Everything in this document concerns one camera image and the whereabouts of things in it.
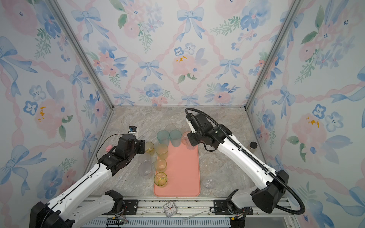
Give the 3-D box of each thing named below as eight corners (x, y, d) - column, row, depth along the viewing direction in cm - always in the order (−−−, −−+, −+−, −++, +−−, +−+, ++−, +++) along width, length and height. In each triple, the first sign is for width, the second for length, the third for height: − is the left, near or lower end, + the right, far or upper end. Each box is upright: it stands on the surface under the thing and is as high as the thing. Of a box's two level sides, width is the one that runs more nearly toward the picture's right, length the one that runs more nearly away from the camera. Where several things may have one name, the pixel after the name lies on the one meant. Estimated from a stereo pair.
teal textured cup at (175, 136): (169, 144, 99) (168, 136, 90) (173, 137, 103) (172, 128, 94) (179, 147, 97) (178, 139, 89) (182, 139, 101) (182, 131, 93)
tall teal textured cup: (159, 148, 98) (156, 138, 88) (160, 140, 102) (157, 130, 92) (169, 148, 98) (167, 138, 89) (170, 140, 102) (168, 130, 92)
